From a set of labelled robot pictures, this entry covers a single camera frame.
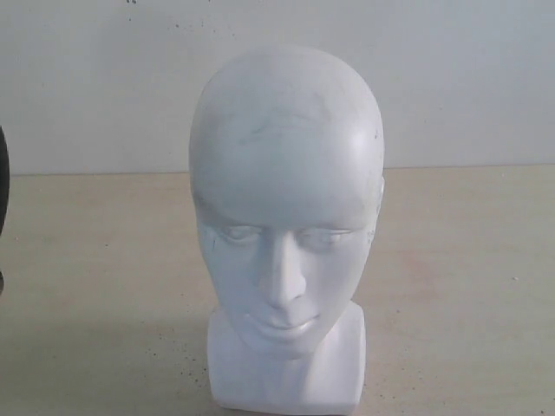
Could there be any black helmet with tinted visor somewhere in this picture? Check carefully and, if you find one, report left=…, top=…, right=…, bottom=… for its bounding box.
left=0, top=125, right=8, bottom=296

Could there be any white mannequin head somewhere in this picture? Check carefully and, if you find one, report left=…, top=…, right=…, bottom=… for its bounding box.
left=189, top=46, right=384, bottom=387

